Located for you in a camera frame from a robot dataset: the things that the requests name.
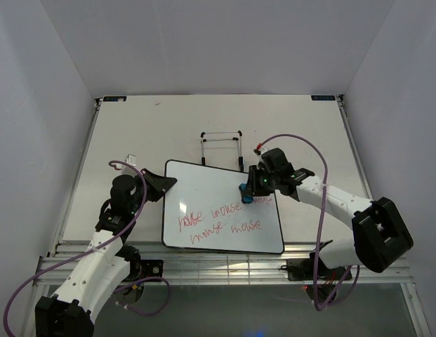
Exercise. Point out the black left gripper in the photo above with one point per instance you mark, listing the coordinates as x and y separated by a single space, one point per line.
160 184

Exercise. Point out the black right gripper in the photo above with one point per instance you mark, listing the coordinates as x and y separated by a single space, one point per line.
253 174

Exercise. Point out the blue bone-shaped whiteboard eraser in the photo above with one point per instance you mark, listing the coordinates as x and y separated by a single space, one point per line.
245 193

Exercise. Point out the white whiteboard black frame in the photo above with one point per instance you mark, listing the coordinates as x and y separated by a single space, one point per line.
204 211

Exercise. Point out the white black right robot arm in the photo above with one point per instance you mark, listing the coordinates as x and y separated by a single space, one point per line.
379 234

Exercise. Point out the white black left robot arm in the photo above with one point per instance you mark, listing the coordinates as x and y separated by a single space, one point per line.
109 264

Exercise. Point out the metal whiteboard stand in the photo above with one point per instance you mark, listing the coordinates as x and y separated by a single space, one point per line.
222 139

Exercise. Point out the blue label right corner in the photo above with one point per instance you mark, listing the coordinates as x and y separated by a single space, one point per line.
323 97

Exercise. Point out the blue label corner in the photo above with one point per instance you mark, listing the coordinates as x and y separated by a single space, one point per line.
323 97
114 99

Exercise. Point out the blue label left corner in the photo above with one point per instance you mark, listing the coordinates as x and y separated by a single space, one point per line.
114 99

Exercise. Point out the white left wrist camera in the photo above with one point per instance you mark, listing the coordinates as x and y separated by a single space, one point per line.
130 167

